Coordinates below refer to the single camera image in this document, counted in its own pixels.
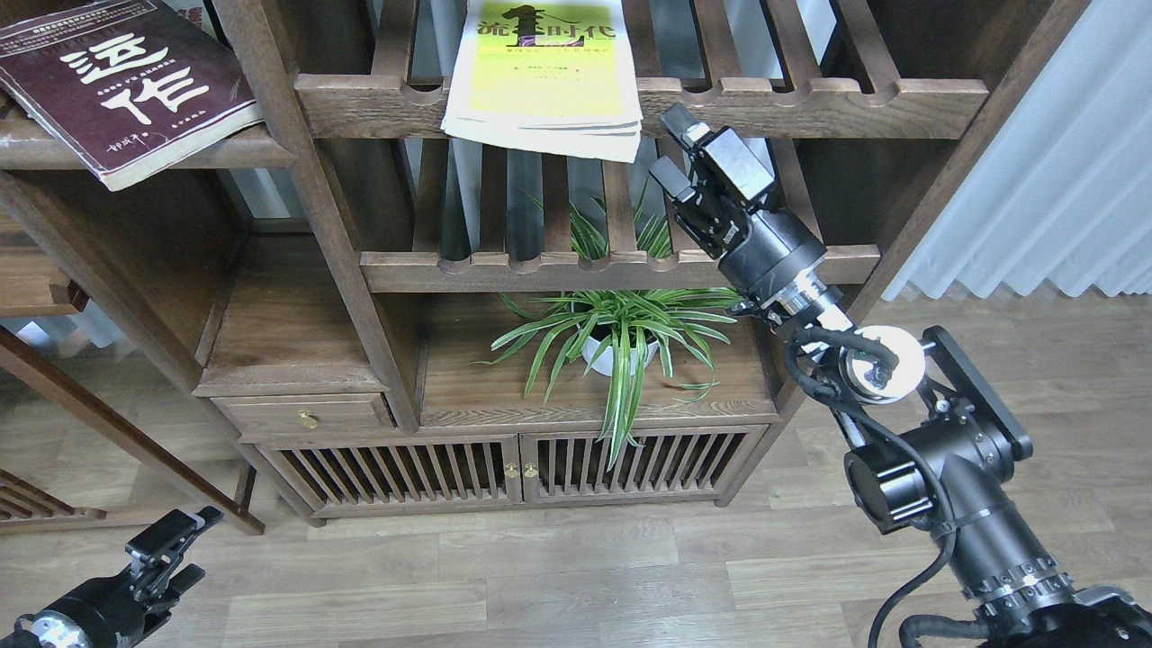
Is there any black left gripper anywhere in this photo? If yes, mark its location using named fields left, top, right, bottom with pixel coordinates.
left=13, top=506, right=223, bottom=647

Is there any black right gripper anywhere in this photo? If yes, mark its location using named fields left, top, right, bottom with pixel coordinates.
left=649, top=103, right=829, bottom=311

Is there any yellow green cover book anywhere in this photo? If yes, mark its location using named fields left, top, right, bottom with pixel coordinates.
left=441, top=1, right=643, bottom=164

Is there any dark maroon cover book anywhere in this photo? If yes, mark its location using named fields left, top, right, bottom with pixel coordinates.
left=1, top=1, right=263, bottom=193

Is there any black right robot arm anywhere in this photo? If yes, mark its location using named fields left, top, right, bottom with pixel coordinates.
left=651, top=105, right=1151, bottom=647

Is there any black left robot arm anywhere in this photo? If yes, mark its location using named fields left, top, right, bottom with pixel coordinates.
left=3, top=506, right=222, bottom=647

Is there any brass drawer knob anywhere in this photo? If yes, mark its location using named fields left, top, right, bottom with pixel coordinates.
left=297, top=409, right=320, bottom=430

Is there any white plant pot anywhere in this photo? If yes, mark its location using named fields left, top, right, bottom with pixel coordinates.
left=581, top=333, right=660, bottom=377

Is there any dark wooden bookshelf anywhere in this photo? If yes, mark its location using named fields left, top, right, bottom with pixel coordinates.
left=3, top=1, right=1087, bottom=526

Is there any white pleated curtain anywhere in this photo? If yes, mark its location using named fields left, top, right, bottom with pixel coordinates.
left=882, top=1, right=1151, bottom=301

